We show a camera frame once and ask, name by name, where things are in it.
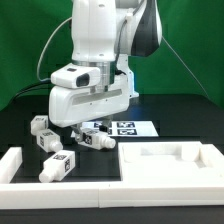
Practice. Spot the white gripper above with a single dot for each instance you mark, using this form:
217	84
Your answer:
75	98

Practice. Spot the white square table top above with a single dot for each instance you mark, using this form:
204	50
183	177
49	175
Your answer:
170	162

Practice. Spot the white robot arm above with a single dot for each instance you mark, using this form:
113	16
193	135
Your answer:
103	30

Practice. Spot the white tag sheet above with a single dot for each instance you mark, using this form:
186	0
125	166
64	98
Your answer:
125	128

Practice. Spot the white front fence bar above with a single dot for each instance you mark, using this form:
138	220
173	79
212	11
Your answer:
106	195

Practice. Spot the white fence bar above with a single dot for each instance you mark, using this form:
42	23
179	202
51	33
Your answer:
106	195
9	164

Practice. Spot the white left fence bar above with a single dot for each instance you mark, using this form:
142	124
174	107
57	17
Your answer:
9	164

